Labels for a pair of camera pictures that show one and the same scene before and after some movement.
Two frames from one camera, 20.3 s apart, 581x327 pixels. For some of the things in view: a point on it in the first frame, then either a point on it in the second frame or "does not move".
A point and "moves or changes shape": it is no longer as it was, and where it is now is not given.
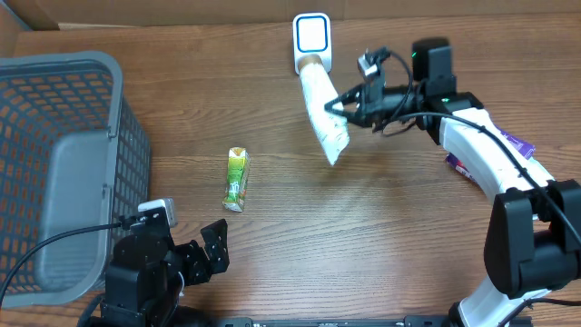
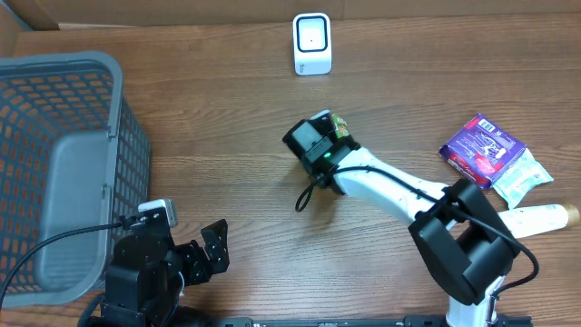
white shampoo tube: (319, 89) moves or changes shape
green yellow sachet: (237, 173) -> (340, 126)
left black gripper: (192, 260) does not move
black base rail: (408, 322) does not move
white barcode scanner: (312, 36) does not move
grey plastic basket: (72, 154) does not move
